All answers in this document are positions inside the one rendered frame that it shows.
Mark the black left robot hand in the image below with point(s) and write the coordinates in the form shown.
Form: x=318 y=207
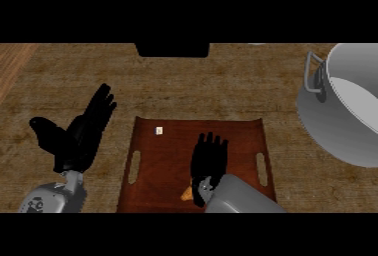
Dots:
x=81 y=140

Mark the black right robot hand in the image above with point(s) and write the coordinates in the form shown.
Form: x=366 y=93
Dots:
x=208 y=160

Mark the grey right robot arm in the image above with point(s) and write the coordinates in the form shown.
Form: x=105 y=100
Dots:
x=241 y=196

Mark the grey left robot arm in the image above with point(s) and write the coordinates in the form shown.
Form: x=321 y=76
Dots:
x=56 y=195

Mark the brown wooden tray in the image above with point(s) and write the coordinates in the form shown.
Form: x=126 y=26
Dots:
x=163 y=166

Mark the golden croissant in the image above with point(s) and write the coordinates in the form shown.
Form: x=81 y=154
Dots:
x=186 y=194

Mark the large grey metal pot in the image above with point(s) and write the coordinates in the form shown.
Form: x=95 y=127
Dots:
x=344 y=106

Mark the small white label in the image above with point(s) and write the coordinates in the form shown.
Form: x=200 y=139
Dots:
x=158 y=131

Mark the black rectangular object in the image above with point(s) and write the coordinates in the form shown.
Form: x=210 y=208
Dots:
x=172 y=50

